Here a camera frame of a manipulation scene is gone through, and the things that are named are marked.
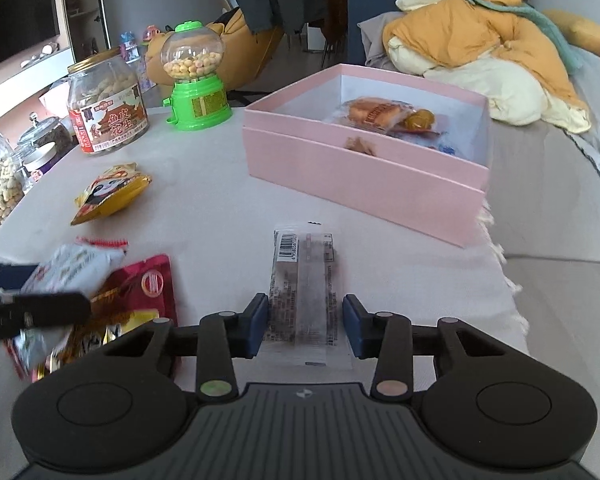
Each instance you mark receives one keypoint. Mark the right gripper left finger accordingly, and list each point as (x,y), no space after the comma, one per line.
(216,341)

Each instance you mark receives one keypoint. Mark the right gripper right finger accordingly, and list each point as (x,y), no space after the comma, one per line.
(393,341)

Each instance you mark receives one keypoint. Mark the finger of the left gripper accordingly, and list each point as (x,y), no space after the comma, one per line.
(13,276)

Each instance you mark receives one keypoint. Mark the white snack bag red edge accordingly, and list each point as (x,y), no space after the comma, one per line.
(81,266)

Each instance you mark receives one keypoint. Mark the long clear cracker packet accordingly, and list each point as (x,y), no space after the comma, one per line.
(305,326)

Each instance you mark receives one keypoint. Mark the red biscuit snack packet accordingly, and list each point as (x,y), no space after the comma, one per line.
(131,296)

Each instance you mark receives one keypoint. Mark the yellow panda snack bag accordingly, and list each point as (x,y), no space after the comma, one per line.
(112,191)

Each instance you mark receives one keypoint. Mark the clear bag blue candies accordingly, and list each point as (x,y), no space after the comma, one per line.
(445,148)

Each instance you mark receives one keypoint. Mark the clear packet yellow balls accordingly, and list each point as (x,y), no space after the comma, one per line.
(421,122)

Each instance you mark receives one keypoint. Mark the bread bun packet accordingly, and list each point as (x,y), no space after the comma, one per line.
(375,113)

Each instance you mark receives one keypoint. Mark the glass jar dark contents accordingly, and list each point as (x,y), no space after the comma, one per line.
(43,145)

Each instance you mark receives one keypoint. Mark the pink cardboard box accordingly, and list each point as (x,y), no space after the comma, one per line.
(292,139)

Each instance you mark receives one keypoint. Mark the large biscuit jar gold lid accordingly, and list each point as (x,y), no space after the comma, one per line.
(105,103)

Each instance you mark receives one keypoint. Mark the grey sofa cover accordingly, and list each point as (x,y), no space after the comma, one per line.
(532,280)

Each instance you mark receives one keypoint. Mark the yellow plush cushion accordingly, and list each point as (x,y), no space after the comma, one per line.
(246,53)

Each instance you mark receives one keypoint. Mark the green gumball candy dispenser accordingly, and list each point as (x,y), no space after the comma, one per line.
(191,56)

